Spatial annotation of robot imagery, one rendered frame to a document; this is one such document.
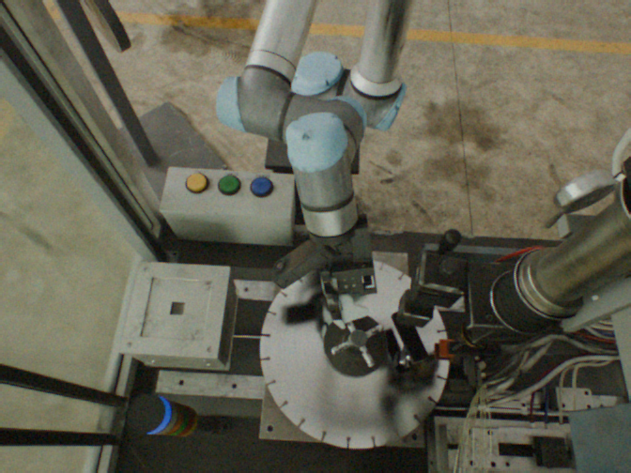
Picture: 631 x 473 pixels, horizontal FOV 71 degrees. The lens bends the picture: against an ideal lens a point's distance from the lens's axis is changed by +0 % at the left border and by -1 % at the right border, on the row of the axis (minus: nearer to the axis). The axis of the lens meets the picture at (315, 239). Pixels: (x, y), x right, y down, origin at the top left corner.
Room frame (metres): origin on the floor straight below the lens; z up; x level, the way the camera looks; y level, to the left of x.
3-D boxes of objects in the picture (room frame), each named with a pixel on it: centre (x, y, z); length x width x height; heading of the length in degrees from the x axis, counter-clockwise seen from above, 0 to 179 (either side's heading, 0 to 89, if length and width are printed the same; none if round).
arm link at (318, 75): (0.78, 0.01, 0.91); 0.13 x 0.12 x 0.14; 75
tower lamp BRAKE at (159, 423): (0.02, 0.19, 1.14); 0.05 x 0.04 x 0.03; 0
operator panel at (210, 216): (0.49, 0.19, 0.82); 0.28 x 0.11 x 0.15; 90
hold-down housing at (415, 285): (0.19, -0.15, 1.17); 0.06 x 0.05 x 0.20; 81
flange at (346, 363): (0.16, -0.08, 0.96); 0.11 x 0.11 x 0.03
